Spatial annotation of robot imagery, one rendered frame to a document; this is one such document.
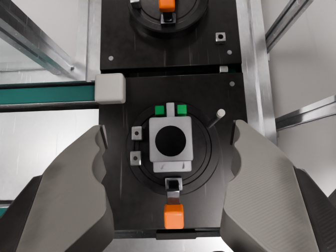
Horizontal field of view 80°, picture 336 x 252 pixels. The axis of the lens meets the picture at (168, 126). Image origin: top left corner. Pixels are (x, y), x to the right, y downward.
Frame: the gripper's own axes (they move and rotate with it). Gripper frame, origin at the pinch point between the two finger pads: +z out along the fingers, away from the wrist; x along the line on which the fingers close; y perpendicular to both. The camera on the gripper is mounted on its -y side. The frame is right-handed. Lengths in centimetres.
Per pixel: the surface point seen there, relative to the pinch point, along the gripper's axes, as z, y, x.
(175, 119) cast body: 7.0, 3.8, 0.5
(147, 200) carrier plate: 9.2, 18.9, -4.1
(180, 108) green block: 11.9, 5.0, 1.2
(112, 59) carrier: 24.2, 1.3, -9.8
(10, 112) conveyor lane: 23.6, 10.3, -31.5
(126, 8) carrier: 30.5, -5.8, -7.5
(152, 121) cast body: 7.0, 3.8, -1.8
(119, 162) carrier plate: 12.9, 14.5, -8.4
